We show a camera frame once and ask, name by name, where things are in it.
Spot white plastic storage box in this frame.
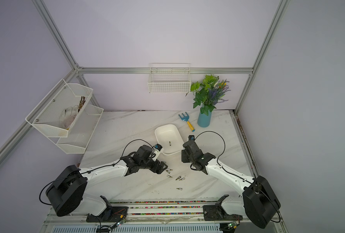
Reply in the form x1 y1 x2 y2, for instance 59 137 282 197
155 124 184 156

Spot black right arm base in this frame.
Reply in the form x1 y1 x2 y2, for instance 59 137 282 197
203 195 243 221

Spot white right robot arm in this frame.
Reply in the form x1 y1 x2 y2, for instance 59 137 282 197
181 140 281 229

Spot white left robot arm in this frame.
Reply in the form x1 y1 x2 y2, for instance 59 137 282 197
46 144 168 217

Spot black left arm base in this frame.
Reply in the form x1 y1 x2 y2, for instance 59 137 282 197
86 196 129 223

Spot blue yellow toy rake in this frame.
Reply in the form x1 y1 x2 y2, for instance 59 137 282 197
179 112 195 132

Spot teal cylindrical vase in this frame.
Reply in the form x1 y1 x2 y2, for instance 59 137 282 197
197 105 212 128

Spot green artificial plant bouquet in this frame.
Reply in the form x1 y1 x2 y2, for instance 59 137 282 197
190 74 230 116

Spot lower white mesh shelf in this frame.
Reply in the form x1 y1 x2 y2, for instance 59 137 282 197
56 104 104 154

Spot brown twigs in shelf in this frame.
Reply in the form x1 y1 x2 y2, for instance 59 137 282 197
78 96 86 112

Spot clear bag in shelf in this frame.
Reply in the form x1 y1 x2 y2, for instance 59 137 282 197
59 105 79 130

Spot white perforated metal shelf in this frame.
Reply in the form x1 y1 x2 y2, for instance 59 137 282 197
25 79 93 138

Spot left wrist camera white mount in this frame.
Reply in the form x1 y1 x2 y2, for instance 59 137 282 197
152 144 163 161

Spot black right camera cable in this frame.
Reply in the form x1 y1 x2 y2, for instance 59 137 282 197
194 130 281 224

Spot aluminium rail base frame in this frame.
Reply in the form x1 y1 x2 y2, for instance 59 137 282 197
40 201 288 233

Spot white wire wall basket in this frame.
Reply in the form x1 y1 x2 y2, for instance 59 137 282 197
148 63 192 94

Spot aluminium frame post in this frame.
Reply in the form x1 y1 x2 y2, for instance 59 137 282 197
32 0 100 108

